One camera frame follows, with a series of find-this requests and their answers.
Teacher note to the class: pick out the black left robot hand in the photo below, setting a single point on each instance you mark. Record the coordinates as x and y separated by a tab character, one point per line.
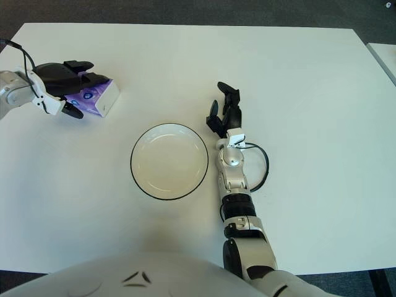
58	77

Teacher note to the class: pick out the white plate with black rim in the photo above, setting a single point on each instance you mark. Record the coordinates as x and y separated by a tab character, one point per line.
170	162

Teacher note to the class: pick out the black table leg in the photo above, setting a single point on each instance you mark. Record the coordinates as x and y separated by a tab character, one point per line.
376	284

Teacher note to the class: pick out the grey robot torso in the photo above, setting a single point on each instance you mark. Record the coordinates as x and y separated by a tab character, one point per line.
123	275

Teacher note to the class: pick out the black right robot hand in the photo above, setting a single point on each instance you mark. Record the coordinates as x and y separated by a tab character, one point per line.
233	114

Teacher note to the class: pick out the purple tissue paper pack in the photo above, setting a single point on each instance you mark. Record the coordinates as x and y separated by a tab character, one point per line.
108	96

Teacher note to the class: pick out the white neighbouring table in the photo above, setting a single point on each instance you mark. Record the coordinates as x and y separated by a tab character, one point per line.
386	55

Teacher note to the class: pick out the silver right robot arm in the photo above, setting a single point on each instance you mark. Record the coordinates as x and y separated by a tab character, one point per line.
232	164

